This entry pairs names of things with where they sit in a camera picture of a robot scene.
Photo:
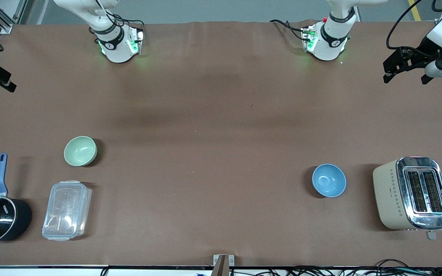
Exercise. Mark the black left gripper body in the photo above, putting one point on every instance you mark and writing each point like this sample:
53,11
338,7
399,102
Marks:
423,52

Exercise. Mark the light green bowl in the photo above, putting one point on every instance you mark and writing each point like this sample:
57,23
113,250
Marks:
80,151

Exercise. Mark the blue bowl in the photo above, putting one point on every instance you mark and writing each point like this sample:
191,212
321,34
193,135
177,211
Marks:
329,180

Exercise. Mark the right arm base connector plate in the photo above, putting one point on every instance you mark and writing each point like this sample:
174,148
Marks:
136,40

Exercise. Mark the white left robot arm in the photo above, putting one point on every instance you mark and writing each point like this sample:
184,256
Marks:
330,38

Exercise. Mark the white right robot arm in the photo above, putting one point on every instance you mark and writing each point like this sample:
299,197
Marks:
117,50

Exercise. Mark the left arm base connector plate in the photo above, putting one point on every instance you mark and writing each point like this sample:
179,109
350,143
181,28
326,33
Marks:
308,38

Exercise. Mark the beige chrome toaster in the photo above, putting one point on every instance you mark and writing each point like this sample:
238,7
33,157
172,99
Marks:
413,193

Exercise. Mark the clear plastic lidded container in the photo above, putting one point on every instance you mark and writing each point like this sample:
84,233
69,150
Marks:
66,211

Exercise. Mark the brown table cover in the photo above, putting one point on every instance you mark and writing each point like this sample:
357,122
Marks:
221,115

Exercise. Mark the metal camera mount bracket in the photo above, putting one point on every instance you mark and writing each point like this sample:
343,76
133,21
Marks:
223,264

